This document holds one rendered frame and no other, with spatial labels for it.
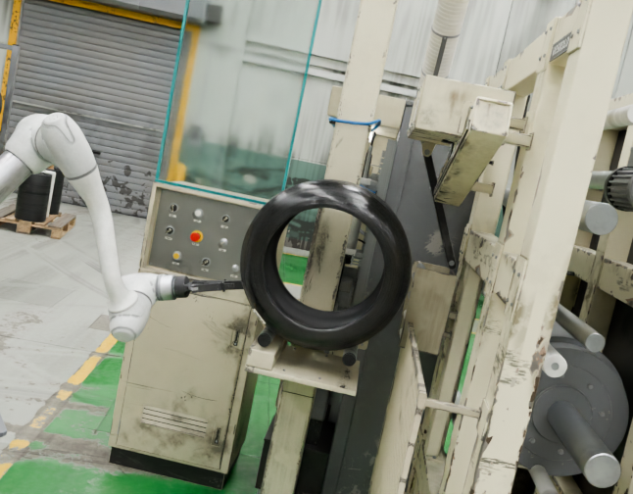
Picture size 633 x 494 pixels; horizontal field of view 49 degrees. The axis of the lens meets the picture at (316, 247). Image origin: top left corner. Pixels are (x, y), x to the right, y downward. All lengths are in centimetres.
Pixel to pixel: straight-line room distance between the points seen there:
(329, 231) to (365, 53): 65
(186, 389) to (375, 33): 166
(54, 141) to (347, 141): 101
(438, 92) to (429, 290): 84
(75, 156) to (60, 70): 962
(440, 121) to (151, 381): 181
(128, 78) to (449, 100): 983
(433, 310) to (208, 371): 106
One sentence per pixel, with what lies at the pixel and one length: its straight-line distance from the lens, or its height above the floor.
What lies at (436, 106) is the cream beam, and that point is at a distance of 193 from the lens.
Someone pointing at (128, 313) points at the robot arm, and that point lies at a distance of 227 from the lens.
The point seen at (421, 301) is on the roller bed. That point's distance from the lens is 252.
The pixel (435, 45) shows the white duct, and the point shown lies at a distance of 300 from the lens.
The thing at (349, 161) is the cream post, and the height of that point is 152.
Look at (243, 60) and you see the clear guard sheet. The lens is 297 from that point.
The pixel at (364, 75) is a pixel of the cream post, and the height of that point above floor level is 182.
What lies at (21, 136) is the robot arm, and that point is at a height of 139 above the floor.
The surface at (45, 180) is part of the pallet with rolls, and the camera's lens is 851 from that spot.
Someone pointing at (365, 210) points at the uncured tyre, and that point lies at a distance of 217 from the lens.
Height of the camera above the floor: 151
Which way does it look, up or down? 7 degrees down
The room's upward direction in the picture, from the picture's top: 12 degrees clockwise
